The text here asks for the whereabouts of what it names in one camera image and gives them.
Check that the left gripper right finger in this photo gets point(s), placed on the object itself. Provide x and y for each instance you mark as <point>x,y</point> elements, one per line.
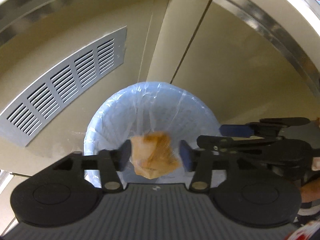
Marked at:
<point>201,163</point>

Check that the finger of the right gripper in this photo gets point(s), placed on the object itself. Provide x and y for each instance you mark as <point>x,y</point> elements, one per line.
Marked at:
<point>225,144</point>
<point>251,129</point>

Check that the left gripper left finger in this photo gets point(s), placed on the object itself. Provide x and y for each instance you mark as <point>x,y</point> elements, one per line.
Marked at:
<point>110,162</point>

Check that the brown paper bag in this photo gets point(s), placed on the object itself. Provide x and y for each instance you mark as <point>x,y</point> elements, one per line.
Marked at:
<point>152,155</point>

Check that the blue lined trash basket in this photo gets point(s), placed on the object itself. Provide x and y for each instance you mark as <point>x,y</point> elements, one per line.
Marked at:
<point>149,107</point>

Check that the person right hand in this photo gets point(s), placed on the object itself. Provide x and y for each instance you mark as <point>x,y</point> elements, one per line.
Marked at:
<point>310,191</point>

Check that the grey cabinet vent grille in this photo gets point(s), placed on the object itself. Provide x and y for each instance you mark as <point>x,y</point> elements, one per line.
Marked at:
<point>38,104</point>

